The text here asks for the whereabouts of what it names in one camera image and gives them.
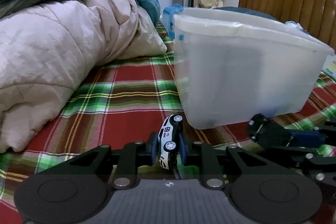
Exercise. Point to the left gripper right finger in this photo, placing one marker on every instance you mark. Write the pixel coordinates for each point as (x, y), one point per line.
(203, 156)

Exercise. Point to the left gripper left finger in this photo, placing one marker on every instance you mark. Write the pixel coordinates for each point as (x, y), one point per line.
(132, 156)

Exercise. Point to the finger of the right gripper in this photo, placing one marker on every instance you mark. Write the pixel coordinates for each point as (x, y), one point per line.
(313, 165)
(320, 135)

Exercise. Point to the white police toy car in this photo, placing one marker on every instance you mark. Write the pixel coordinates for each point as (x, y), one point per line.
(168, 141)

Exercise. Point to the overturned black toy car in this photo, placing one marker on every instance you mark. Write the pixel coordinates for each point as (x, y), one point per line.
(267, 133)

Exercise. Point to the red green plaid bedsheet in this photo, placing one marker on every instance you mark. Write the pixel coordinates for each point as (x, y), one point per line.
(125, 101)

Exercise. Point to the white plastic storage bin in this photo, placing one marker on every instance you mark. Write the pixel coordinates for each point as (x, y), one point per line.
(230, 66)

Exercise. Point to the wooden headboard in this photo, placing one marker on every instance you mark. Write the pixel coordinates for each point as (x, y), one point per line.
(317, 17)

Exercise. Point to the pink quilted duvet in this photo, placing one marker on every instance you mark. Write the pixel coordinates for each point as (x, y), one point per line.
(48, 50)

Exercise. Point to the blue bin latch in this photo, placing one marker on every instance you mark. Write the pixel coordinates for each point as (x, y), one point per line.
(168, 18)

